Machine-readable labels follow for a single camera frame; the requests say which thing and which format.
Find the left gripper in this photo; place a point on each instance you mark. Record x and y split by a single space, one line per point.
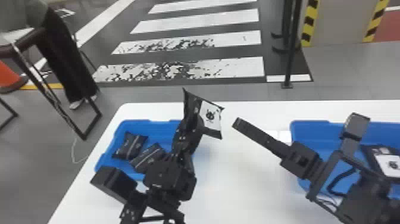
170 177

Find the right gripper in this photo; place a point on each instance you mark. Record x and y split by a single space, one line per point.
301 160

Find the black part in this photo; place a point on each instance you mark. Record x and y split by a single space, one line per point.
386 162
129 145
208 116
147 159

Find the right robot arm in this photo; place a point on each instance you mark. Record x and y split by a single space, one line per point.
368 200

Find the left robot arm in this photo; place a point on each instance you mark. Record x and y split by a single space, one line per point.
162 210

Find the blue tray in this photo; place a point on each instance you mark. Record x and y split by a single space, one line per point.
156 131
318 137

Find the person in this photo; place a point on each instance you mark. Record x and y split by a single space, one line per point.
67 59

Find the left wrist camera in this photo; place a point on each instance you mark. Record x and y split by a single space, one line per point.
113 184

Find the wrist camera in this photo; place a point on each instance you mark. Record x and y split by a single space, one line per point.
354 125
113 184

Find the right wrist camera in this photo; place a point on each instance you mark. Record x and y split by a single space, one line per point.
354 125

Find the yellow black striped post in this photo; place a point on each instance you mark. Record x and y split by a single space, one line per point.
309 22
376 20

